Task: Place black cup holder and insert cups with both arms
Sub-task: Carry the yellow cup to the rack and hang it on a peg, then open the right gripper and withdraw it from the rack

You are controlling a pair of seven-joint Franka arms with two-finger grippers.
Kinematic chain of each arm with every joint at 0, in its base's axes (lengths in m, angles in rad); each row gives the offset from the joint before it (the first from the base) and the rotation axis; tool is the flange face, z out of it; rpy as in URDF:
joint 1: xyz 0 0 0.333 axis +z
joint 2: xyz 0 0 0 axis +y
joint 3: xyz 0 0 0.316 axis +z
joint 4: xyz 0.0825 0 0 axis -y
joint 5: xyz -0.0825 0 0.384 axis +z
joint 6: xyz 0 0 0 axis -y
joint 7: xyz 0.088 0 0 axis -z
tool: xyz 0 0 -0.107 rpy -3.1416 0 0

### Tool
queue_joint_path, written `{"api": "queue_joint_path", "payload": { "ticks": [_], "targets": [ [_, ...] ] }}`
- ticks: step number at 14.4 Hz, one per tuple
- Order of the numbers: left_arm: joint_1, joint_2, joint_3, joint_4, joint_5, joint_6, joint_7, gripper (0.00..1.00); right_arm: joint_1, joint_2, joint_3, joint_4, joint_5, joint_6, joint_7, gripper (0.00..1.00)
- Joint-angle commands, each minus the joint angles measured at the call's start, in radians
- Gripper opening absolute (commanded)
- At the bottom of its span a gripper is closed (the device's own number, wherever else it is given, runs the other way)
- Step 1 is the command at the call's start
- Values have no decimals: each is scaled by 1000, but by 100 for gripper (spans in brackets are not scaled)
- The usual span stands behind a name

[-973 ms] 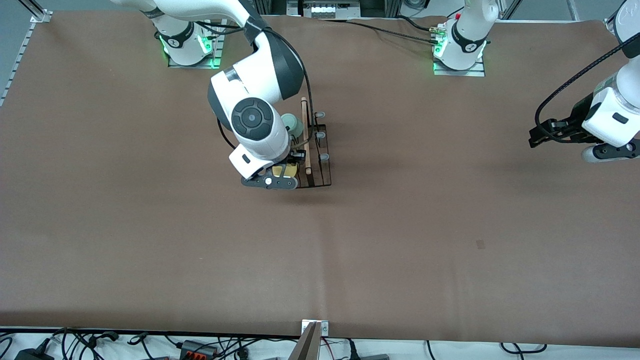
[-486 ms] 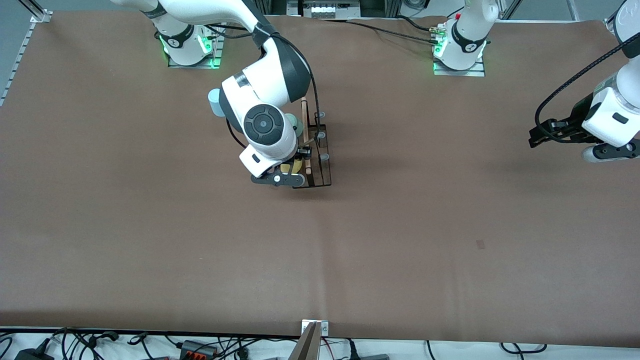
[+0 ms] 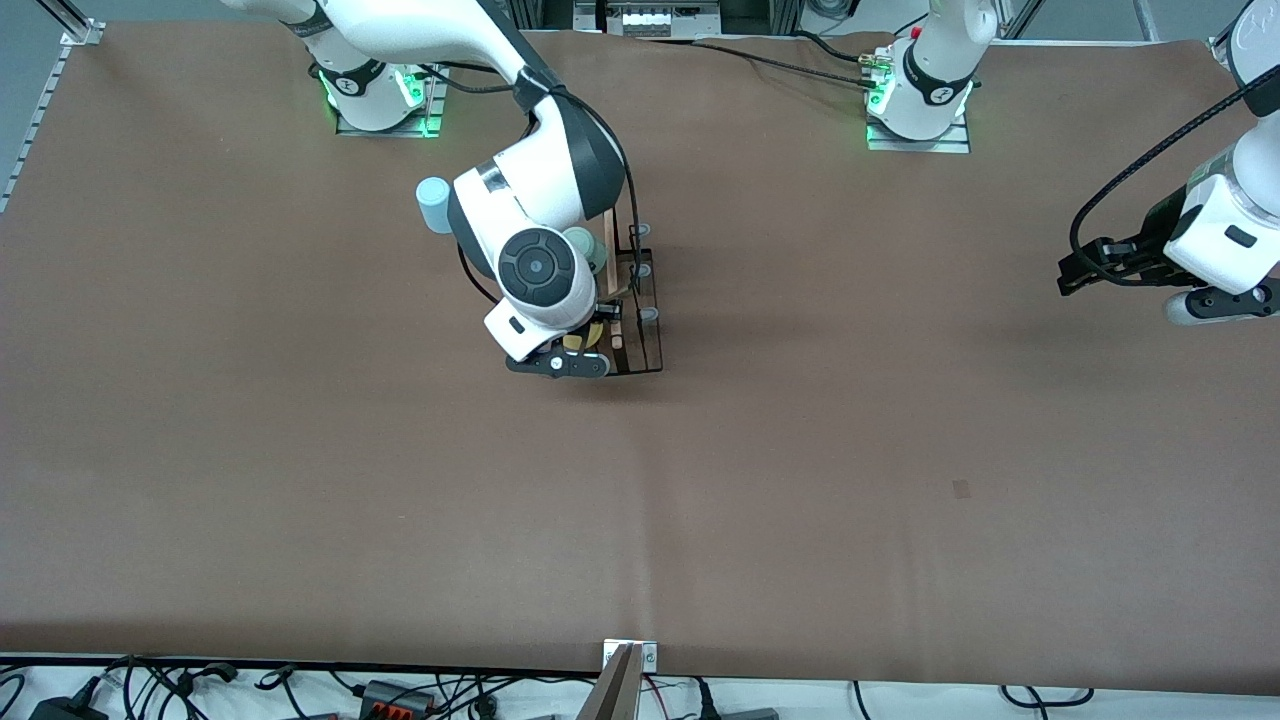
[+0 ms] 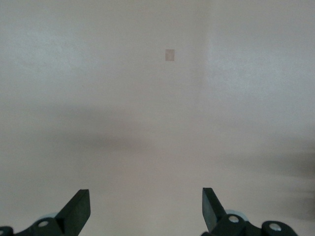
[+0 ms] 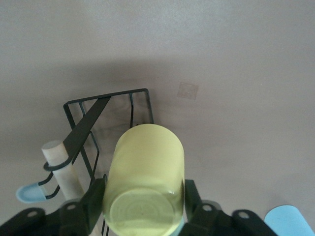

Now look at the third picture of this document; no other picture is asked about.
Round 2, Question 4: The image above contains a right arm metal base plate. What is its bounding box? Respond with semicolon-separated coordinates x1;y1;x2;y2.
335;40;456;138

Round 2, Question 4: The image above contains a grey angled metal bar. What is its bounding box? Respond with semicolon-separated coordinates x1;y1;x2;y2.
578;643;643;720

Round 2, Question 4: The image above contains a black looped cable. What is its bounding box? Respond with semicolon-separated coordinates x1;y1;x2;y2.
1000;685;1093;710

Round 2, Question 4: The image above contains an aluminium frame post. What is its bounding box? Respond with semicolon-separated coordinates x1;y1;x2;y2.
515;0;576;31

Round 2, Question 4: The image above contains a black power adapter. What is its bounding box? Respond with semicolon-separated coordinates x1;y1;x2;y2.
28;695;109;720

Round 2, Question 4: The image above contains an aluminium side rail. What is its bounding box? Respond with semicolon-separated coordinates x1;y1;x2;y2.
0;0;106;213

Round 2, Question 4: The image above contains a mint green plastic cup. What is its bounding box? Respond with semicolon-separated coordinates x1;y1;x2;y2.
563;227;607;274

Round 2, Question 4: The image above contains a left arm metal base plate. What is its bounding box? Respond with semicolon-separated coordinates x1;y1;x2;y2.
866;112;972;154

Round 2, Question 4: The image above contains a slanted aluminium profile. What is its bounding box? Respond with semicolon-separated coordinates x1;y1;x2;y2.
1000;0;1046;41

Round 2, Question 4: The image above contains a light blue plastic cup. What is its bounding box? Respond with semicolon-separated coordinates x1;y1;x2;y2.
416;177;457;234

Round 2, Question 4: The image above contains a device with white connectors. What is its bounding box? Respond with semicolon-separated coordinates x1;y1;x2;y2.
575;0;723;39

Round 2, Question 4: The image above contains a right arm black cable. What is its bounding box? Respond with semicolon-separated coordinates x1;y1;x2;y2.
415;62;641;301

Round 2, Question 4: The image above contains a black wire cup holder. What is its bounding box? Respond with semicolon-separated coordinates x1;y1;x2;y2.
575;208;666;379

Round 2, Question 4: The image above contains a black box with orange levers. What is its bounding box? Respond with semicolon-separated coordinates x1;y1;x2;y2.
360;680;438;719

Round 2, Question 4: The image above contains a thick black base cable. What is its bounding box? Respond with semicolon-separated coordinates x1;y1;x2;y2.
790;28;881;67

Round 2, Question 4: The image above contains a thin black base cable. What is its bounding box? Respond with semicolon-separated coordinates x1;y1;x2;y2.
640;35;881;93

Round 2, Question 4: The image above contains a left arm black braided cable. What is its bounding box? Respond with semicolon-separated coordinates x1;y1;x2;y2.
1068;72;1280;289

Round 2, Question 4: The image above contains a brown table mat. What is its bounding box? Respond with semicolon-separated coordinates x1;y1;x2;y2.
0;22;1280;693

